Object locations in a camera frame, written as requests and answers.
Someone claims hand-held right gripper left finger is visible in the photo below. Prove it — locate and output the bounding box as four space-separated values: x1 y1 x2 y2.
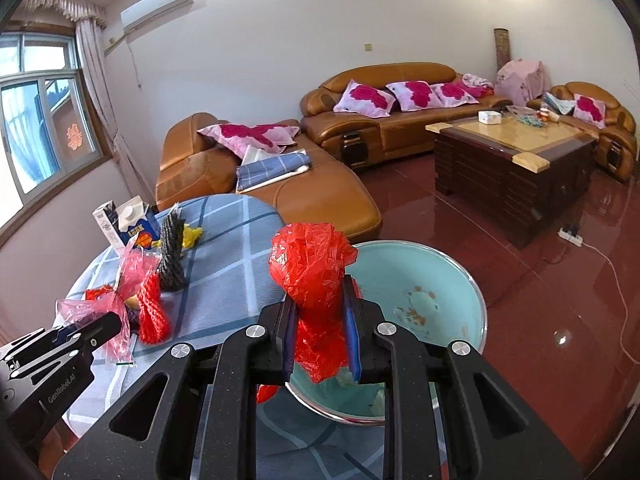
52 296 300 480

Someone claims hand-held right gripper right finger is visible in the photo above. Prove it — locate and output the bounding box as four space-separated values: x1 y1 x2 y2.
344 276 583 480

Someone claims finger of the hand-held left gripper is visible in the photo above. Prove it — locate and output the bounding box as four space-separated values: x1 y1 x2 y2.
0 326 82 380
75 312 123 356

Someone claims red mesh net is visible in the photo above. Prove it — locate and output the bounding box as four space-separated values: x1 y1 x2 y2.
137 274 173 345

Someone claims pink plastic wrap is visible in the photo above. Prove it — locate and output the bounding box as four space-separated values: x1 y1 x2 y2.
55 235 161 363

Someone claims red plastic bag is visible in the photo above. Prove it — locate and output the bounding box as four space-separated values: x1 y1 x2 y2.
256 222 359 403

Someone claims light blue waste bin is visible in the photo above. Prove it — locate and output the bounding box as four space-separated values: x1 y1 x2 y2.
285 241 487 426

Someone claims black mesh sleeve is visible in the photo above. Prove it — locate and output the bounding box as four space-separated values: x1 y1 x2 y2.
156 208 187 292

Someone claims yellow plastic bag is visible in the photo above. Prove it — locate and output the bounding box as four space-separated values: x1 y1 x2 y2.
180 222 204 250

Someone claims white paper carton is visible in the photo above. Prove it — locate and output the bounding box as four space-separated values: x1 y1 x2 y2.
92 201 126 256

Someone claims blue milk carton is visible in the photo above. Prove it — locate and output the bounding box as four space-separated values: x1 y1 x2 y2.
116 197 162 251

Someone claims blue plaid tablecloth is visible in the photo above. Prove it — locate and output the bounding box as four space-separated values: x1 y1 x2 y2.
47 194 451 480

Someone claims brown leather chaise sofa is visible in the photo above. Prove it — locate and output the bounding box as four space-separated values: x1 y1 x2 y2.
156 112 383 246

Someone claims folded blue plaid sheet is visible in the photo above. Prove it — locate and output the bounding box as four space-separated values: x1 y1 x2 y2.
236 152 312 193

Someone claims brown leather long sofa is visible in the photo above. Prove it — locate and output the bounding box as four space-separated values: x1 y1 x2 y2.
299 62 511 168

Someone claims window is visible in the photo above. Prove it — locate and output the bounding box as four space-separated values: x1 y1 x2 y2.
0 32 108 221

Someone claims dark wooden coffee table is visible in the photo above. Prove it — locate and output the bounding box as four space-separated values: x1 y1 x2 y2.
426 112 598 250

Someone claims pink curtain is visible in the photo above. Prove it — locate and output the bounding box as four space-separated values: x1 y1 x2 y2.
75 15 146 211

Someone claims pink floral pillow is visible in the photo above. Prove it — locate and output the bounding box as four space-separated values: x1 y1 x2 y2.
386 81 443 111
333 80 396 116
571 93 607 128
431 82 481 108
197 121 302 153

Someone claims air conditioner pipe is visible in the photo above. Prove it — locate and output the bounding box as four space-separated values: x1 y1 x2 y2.
129 40 143 91

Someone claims folded pink blanket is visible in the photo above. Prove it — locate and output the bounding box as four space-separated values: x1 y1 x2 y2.
461 73 496 97

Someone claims pink cloth cover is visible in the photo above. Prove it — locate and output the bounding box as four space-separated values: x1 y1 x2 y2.
495 58 546 101

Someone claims light blue cloth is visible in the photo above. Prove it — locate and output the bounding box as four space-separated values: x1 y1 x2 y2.
542 92 576 115

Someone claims pink curtain valance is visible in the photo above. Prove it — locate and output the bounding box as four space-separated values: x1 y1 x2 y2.
20 0 108 28

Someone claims white air conditioner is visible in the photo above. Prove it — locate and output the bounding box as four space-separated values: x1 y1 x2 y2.
120 0 207 31

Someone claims rolled standing mat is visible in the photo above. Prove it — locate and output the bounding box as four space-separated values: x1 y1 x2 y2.
494 28 512 71

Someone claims brown leather armchair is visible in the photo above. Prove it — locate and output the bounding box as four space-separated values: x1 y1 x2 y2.
527 81 638 183

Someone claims white power cable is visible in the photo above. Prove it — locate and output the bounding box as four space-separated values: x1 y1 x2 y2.
580 242 640 376

